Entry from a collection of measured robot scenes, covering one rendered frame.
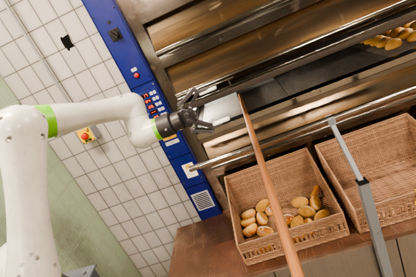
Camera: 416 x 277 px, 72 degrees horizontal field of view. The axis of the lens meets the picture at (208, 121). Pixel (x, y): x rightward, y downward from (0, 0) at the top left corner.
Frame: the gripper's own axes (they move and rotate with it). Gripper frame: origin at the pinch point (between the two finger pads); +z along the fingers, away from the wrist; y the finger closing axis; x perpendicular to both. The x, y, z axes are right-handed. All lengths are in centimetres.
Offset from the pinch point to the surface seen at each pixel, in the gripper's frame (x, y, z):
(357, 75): -54, 31, 72
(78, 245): -27, 59, -118
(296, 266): 54, 28, 7
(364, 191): 5, 57, 41
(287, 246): 48, 28, 6
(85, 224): -41, 55, -118
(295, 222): -18, 84, 10
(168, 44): -54, -26, -18
